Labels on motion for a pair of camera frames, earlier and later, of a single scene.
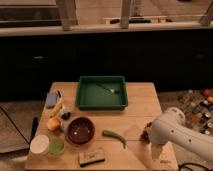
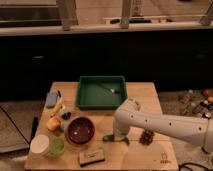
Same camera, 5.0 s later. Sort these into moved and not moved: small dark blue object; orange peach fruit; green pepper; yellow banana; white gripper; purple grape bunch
Moved: green pepper; white gripper
Not moved: small dark blue object; purple grape bunch; orange peach fruit; yellow banana
